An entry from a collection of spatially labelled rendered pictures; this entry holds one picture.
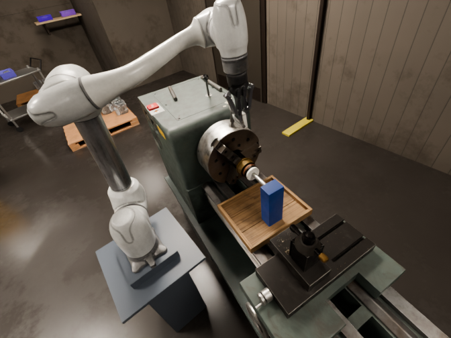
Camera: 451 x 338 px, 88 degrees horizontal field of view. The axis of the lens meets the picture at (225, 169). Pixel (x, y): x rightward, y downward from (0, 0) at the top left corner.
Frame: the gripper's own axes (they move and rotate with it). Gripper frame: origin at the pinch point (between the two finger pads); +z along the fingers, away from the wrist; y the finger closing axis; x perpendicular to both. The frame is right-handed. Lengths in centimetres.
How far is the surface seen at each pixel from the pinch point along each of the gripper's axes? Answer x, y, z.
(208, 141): 14.9, -12.0, 13.2
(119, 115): 331, -43, 118
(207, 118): 27.3, -4.7, 9.0
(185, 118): 33.8, -14.0, 7.4
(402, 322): -76, 6, 49
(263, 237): -27, -13, 42
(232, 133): 9.2, -1.3, 10.7
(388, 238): -41, 95, 139
